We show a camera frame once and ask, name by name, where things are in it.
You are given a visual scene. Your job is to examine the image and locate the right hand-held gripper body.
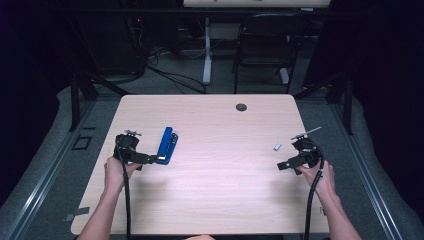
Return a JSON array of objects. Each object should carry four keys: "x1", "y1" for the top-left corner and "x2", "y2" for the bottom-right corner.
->
[{"x1": 290, "y1": 126, "x2": 323, "y2": 168}]

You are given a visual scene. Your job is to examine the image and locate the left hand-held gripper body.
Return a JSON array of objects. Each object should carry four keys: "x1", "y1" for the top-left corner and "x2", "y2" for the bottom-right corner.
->
[{"x1": 113, "y1": 129, "x2": 143, "y2": 164}]

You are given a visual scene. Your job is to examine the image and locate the blue stapler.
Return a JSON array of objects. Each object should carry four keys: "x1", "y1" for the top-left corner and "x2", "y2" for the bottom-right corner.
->
[{"x1": 155, "y1": 126, "x2": 179, "y2": 166}]

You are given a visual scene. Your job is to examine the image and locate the person's left hand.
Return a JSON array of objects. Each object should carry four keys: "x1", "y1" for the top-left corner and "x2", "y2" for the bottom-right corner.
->
[{"x1": 103, "y1": 156, "x2": 143, "y2": 194}]

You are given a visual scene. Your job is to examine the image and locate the person's right hand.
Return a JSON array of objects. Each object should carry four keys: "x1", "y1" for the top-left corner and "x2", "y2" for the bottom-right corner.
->
[{"x1": 296, "y1": 160, "x2": 337, "y2": 198}]

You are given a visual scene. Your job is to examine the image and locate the black metal stand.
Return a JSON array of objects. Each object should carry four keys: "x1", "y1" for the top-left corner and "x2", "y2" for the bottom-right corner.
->
[
  {"x1": 293, "y1": 73, "x2": 354, "y2": 136},
  {"x1": 68, "y1": 71, "x2": 131, "y2": 133}
]

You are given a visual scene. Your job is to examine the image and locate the person's knee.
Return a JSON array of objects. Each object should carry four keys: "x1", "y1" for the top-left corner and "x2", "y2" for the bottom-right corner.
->
[{"x1": 181, "y1": 234, "x2": 218, "y2": 240}]

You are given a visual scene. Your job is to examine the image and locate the white desk leg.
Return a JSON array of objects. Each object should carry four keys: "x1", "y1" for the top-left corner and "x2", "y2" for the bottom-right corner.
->
[{"x1": 202, "y1": 16, "x2": 213, "y2": 86}]

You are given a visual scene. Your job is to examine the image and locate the black folding chair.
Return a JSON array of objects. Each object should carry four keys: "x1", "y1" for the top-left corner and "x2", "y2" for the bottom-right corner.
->
[{"x1": 232, "y1": 13, "x2": 309, "y2": 95}]

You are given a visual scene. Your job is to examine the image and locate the right hand-held gripper black cable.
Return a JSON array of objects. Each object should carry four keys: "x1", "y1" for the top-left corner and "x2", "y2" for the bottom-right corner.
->
[{"x1": 302, "y1": 141, "x2": 326, "y2": 240}]

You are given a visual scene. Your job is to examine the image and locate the hand-held gripper black cable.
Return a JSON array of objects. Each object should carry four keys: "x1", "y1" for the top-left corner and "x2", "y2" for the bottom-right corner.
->
[
  {"x1": 114, "y1": 136, "x2": 133, "y2": 240},
  {"x1": 302, "y1": 141, "x2": 326, "y2": 240}
]

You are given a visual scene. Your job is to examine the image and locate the left hand-held gripper black cable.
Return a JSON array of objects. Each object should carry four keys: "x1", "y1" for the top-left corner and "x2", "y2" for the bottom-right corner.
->
[{"x1": 114, "y1": 136, "x2": 133, "y2": 240}]

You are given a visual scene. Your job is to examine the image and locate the grey metal floor rail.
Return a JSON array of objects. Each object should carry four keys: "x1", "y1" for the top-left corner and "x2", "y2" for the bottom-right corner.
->
[
  {"x1": 328, "y1": 99, "x2": 405, "y2": 240},
  {"x1": 0, "y1": 99, "x2": 96, "y2": 240}
]

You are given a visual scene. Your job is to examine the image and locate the black floor cables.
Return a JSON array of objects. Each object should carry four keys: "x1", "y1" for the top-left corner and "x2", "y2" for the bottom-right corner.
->
[{"x1": 146, "y1": 46, "x2": 208, "y2": 95}]

